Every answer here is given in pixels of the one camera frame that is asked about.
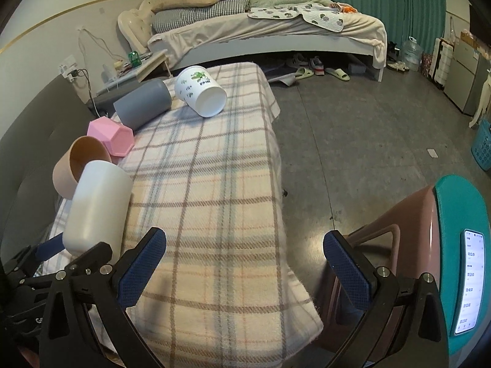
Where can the smartphone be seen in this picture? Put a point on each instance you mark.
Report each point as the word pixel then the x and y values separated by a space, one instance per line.
pixel 473 282

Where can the white nightstand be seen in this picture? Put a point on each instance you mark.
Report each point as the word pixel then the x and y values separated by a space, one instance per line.
pixel 138 74

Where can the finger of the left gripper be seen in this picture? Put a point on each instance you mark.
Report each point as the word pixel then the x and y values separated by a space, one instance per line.
pixel 48 249
pixel 91 264

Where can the pink stool teal seat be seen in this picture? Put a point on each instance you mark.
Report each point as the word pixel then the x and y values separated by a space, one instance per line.
pixel 421 234

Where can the light grey plastic cup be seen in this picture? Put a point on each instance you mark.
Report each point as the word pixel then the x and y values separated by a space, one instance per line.
pixel 98 209

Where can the plaid blanket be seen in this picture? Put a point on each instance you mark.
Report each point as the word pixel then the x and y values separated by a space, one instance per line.
pixel 223 294

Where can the grey mini fridge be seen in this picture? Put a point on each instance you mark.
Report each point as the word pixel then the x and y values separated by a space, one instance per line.
pixel 467 73

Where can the bed with beige sheet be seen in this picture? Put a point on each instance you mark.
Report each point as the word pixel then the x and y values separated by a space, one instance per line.
pixel 237 35

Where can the white suitcase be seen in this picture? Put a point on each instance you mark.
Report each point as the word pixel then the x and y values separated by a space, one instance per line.
pixel 441 61

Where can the green soda can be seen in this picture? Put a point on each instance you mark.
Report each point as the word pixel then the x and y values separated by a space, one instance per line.
pixel 134 59

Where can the patterned baby mat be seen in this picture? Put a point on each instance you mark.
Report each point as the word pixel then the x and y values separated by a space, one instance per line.
pixel 330 19

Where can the dark grey cup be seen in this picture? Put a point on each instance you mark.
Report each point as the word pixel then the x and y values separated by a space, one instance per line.
pixel 143 104

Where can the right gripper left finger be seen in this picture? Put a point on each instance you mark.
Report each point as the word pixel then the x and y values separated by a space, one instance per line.
pixel 77 344

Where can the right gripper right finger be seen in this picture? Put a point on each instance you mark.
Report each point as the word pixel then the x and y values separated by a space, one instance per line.
pixel 420 337

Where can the water jug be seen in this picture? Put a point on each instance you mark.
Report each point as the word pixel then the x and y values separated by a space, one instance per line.
pixel 411 54

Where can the green slipper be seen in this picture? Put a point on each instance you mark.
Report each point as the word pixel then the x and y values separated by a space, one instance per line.
pixel 338 74

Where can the pink faceted cup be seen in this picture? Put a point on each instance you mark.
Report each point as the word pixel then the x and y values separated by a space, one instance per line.
pixel 117 138

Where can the white cactus print cup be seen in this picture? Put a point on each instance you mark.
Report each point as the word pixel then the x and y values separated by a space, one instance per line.
pixel 200 91

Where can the checkered pillow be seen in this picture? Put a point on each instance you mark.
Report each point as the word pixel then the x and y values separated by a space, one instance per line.
pixel 167 20

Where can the beige pillow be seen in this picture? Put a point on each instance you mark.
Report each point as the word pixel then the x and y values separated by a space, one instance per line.
pixel 161 5

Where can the brown paper cup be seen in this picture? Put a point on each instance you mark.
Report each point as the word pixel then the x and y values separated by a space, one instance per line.
pixel 68 170

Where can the blue laundry basket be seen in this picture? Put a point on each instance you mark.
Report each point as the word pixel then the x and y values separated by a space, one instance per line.
pixel 481 147

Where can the wall power outlet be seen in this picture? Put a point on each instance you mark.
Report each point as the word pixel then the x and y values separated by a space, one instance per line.
pixel 67 66

